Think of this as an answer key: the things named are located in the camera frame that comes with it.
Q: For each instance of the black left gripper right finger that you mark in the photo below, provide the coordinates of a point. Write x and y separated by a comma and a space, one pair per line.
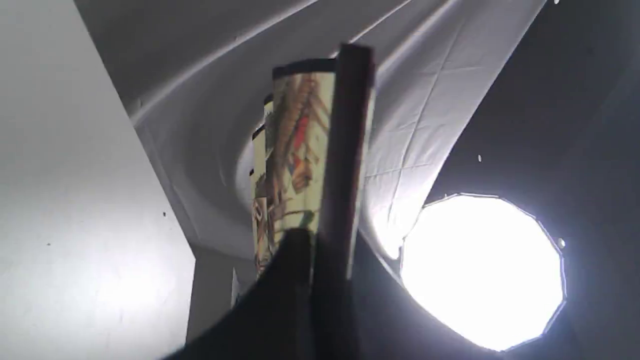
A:
391, 325

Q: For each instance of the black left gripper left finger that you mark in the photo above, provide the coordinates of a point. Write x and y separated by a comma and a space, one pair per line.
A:
271, 321

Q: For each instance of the folding paper fan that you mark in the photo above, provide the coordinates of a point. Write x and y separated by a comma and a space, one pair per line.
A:
315, 142

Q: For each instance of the round studio softbox light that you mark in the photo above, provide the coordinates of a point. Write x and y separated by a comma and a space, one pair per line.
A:
486, 269

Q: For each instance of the grey backdrop curtain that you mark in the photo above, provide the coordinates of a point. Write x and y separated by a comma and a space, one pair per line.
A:
211, 84

